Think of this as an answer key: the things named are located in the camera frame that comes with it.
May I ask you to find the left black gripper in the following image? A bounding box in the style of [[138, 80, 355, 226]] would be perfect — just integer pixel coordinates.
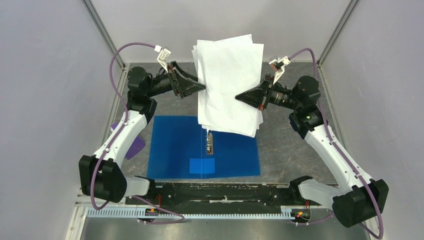
[[145, 61, 206, 99]]

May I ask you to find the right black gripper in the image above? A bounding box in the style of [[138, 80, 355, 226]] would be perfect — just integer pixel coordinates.
[[236, 73, 301, 111]]

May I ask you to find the white paper stack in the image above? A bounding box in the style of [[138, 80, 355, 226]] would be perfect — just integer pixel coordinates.
[[192, 34, 264, 138]]

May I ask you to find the blue folder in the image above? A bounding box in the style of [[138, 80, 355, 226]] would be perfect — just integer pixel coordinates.
[[147, 115, 261, 180]]

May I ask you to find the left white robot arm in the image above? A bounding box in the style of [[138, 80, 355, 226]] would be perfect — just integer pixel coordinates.
[[78, 61, 206, 204]]

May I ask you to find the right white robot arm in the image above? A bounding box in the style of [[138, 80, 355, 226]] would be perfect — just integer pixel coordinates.
[[235, 74, 389, 228]]

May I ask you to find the metal folder clip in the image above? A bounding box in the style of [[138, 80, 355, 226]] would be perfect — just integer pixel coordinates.
[[205, 131, 214, 155]]

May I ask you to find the purple stapler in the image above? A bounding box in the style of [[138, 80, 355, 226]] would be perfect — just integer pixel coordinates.
[[108, 123, 146, 161]]

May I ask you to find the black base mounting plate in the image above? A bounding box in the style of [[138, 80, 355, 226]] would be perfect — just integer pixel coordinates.
[[143, 182, 317, 215]]

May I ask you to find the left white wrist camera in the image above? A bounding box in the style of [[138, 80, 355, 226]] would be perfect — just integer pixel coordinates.
[[154, 45, 172, 73]]

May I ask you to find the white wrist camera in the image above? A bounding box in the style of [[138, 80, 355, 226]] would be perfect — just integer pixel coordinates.
[[268, 56, 291, 84], [154, 45, 172, 73]]

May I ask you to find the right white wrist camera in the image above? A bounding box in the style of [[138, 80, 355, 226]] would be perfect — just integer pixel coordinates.
[[268, 56, 291, 84]]

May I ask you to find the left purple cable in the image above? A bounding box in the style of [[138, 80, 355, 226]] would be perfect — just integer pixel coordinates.
[[90, 42, 186, 226]]

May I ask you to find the purple cable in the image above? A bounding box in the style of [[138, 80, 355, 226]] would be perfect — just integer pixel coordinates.
[[287, 47, 385, 240], [90, 42, 186, 226]]

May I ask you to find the grey slotted cable duct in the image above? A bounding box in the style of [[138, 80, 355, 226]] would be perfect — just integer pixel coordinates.
[[86, 207, 295, 220]]

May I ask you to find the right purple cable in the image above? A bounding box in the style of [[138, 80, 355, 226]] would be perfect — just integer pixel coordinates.
[[287, 47, 385, 240]]

